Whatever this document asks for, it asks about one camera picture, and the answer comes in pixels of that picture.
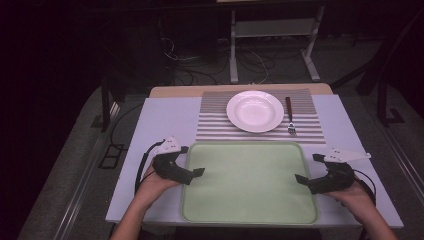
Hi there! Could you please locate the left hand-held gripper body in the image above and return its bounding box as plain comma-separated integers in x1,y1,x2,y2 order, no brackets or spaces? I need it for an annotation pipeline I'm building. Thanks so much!
152,135,183,183

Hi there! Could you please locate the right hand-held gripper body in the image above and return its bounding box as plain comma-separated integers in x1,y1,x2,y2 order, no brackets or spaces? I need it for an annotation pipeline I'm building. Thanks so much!
319,147,372,196

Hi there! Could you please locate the person's left hand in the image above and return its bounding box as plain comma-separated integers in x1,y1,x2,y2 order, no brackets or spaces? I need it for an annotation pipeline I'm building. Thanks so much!
135,159,182,206

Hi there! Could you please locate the person's right hand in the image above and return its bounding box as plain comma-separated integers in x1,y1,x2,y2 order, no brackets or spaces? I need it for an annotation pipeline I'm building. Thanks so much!
324,180,377,225

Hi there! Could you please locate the striped grey placemat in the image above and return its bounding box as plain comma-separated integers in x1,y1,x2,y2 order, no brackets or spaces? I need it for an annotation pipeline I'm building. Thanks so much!
195,88,327,146

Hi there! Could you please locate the light green tray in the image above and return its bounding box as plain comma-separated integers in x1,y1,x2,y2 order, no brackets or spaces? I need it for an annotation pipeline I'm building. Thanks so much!
180,141,320,226

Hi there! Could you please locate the white round plate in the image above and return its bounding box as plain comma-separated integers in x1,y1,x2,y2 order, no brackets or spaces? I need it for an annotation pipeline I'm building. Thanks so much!
226,90,285,134

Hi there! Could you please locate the black metal stand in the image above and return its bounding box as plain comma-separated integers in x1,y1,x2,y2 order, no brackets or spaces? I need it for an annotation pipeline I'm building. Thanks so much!
376,74,406,128
99,43,129,133

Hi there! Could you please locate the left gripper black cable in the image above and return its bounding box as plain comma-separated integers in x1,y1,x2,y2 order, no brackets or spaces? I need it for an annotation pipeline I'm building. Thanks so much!
134,139,166,196

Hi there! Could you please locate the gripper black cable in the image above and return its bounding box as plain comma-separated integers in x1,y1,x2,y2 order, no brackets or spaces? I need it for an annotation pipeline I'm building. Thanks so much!
134,139,166,196
353,169,378,208

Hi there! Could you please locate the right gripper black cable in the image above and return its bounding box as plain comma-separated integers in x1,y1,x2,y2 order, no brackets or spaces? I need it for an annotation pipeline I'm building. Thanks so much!
353,169,378,208

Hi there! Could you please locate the black floor frame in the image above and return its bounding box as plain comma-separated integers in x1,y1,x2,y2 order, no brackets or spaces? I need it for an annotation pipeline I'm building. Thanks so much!
98,143,127,170

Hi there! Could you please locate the fork with brown handle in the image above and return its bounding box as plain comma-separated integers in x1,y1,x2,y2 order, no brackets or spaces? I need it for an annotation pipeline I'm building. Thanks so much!
284,96,298,137

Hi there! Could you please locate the metal floor rail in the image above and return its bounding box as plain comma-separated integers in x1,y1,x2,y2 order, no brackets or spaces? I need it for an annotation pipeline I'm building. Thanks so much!
375,118,424,204
53,101,122,240

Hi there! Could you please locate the bundle of floor cables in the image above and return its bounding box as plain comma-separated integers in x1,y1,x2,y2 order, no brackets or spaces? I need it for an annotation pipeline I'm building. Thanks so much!
161,36,232,86

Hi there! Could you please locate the white metal table frame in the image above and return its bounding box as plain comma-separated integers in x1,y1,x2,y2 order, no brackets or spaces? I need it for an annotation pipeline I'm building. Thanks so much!
228,4,326,85

